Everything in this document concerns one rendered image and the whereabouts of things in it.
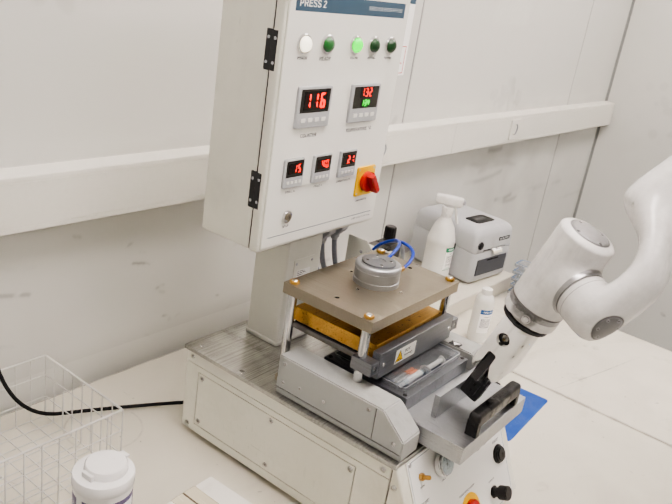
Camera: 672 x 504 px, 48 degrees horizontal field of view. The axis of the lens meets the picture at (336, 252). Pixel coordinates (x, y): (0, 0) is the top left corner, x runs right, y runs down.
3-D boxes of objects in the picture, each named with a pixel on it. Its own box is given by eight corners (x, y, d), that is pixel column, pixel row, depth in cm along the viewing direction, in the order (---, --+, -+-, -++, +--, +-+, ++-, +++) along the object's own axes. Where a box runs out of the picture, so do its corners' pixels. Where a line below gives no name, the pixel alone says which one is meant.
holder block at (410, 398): (322, 369, 126) (324, 355, 125) (388, 335, 141) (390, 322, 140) (404, 412, 117) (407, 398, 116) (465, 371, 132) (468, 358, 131)
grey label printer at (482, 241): (405, 256, 232) (415, 204, 226) (443, 247, 246) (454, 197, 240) (469, 287, 216) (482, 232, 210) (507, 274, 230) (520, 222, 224)
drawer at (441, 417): (307, 386, 127) (313, 345, 124) (380, 347, 144) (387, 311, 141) (458, 470, 111) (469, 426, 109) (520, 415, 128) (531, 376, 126)
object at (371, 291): (249, 316, 129) (258, 246, 124) (355, 276, 152) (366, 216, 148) (363, 375, 116) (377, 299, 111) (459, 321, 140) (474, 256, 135)
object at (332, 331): (291, 326, 127) (299, 275, 124) (366, 295, 144) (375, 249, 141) (373, 368, 118) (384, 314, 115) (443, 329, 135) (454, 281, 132)
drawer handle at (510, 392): (463, 433, 114) (469, 411, 112) (506, 399, 125) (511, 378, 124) (475, 439, 113) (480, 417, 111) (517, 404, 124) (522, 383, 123)
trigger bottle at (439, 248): (417, 277, 217) (433, 195, 208) (422, 268, 225) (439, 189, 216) (446, 285, 215) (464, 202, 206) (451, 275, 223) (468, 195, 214)
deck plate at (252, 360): (184, 347, 135) (184, 342, 135) (307, 299, 162) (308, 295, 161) (395, 471, 110) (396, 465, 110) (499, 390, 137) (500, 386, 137)
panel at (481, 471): (427, 580, 114) (404, 463, 112) (512, 492, 137) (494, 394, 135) (439, 583, 113) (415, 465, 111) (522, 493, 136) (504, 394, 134)
